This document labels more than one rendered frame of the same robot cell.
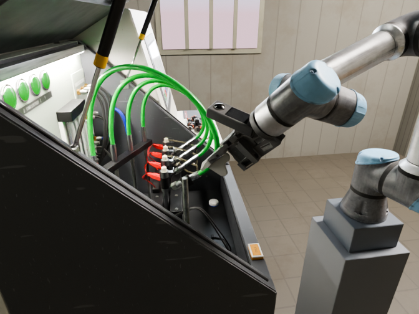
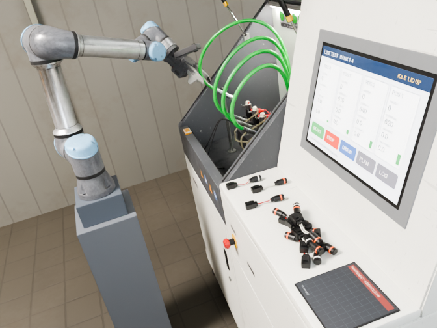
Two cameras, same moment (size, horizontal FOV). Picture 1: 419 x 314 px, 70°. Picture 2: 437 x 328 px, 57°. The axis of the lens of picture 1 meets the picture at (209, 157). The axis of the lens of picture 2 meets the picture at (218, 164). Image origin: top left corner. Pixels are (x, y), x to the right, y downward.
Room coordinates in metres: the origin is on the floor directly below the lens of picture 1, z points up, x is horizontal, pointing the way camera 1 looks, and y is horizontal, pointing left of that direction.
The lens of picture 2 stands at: (2.36, -0.21, 1.69)
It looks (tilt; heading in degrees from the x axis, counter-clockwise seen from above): 28 degrees down; 173
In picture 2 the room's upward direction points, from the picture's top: 10 degrees counter-clockwise
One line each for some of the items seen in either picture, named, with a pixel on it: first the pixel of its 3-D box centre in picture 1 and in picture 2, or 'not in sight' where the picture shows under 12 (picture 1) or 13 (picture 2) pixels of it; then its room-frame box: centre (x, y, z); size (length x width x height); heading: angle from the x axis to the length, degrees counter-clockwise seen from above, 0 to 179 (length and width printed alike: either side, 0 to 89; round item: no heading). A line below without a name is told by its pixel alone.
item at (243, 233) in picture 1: (237, 225); (203, 166); (0.83, -0.10, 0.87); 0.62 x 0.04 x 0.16; 6
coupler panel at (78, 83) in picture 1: (89, 116); not in sight; (1.02, 0.43, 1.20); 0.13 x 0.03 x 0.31; 6
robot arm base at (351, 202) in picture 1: (366, 199); (93, 179); (0.88, -0.55, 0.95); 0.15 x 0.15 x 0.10
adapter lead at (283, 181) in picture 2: not in sight; (268, 185); (1.28, 0.07, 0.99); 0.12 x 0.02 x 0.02; 94
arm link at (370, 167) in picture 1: (376, 169); (83, 153); (0.87, -0.55, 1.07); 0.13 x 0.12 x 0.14; 27
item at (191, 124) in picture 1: (196, 121); (300, 229); (1.55, 0.07, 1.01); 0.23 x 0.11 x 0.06; 6
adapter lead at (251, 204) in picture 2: not in sight; (264, 201); (1.37, 0.03, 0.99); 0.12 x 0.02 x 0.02; 90
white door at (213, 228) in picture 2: not in sight; (214, 243); (0.83, -0.11, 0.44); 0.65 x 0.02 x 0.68; 6
